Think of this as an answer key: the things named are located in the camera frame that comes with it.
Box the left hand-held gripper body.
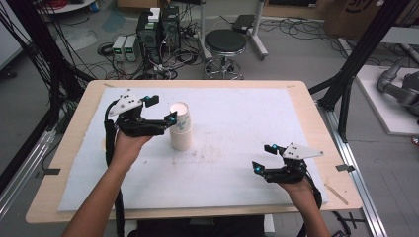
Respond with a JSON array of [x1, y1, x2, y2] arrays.
[[108, 87, 169, 138]]

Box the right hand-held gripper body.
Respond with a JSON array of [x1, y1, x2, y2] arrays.
[[263, 141, 325, 185]]

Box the white paper cup blue print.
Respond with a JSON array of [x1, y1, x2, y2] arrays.
[[168, 101, 193, 134]]

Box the person's right hand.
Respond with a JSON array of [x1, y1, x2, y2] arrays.
[[279, 179, 316, 212]]

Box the person's left hand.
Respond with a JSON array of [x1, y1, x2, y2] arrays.
[[110, 130, 154, 169]]

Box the plain white paper cup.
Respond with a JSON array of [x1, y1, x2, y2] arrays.
[[169, 127, 194, 152]]

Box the white foam mat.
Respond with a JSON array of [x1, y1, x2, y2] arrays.
[[57, 86, 330, 212]]

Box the thin wooden stick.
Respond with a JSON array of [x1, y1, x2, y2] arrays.
[[323, 182, 350, 206]]

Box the grey power supply unit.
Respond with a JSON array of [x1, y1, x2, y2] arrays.
[[111, 35, 128, 62], [124, 35, 139, 62]]

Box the white table leg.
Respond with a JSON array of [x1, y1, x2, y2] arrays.
[[259, 213, 277, 237]]

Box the black computer tower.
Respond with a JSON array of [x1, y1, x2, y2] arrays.
[[135, 9, 163, 64], [160, 5, 182, 51]]

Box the white box on tower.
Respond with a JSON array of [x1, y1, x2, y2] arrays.
[[147, 7, 162, 24]]

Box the person's dark trousers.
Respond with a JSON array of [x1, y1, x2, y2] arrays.
[[126, 214, 265, 237]]

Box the white floor platform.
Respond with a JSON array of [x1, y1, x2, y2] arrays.
[[355, 64, 419, 137]]

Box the black round stool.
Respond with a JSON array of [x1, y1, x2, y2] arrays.
[[202, 29, 248, 81]]

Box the black flat device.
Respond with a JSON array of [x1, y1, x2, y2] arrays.
[[231, 14, 257, 35]]

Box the white board panel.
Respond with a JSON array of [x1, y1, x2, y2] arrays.
[[0, 0, 25, 72]]

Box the brown cardboard box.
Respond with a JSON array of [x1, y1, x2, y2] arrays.
[[323, 0, 419, 41]]

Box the tangle of black floor cables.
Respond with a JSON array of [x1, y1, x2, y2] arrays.
[[96, 19, 206, 81]]

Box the aluminium floor rail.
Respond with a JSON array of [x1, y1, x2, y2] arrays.
[[316, 101, 390, 237], [0, 128, 57, 219]]

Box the black metal frame post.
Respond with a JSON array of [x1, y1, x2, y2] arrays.
[[0, 0, 97, 133], [308, 0, 413, 143]]

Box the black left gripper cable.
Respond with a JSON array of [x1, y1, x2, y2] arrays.
[[103, 105, 126, 237]]

